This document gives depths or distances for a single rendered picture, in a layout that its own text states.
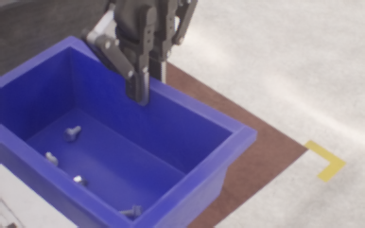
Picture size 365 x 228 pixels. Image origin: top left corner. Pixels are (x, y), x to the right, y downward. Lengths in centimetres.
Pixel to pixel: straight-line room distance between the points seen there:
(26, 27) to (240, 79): 137
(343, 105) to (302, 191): 57
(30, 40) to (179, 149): 82
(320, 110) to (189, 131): 187
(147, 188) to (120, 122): 8
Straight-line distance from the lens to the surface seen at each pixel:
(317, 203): 194
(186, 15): 49
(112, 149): 54
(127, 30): 44
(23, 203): 81
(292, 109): 231
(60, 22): 128
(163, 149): 52
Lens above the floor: 143
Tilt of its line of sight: 39 degrees down
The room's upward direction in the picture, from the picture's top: 2 degrees clockwise
